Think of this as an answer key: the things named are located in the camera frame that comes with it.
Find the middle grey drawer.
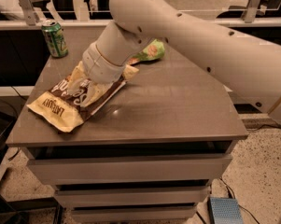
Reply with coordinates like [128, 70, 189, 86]
[54, 187, 209, 207]

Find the metal glass railing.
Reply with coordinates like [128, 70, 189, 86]
[0, 0, 281, 31]

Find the black office chair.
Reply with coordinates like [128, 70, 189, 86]
[218, 0, 281, 22]

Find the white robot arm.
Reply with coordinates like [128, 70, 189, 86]
[82, 0, 281, 125]

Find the brown yellow chip bag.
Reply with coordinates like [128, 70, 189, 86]
[27, 65, 139, 133]

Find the grey drawer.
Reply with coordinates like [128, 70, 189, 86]
[54, 187, 209, 207]
[27, 154, 232, 185]
[71, 206, 196, 223]

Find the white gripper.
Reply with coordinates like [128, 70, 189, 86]
[66, 41, 127, 108]

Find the top grey drawer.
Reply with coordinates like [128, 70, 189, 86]
[27, 154, 232, 185]

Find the black floor cable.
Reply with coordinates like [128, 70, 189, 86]
[219, 177, 261, 224]

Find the grey drawer cabinet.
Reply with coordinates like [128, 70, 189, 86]
[6, 26, 249, 224]

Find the bottom grey drawer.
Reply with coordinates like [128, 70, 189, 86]
[71, 206, 196, 223]

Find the green chip bag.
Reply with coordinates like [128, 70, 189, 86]
[128, 39, 165, 65]

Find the blue box on floor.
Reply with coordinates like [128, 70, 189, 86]
[208, 197, 244, 224]

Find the green soda can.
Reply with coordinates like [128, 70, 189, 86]
[41, 20, 68, 58]

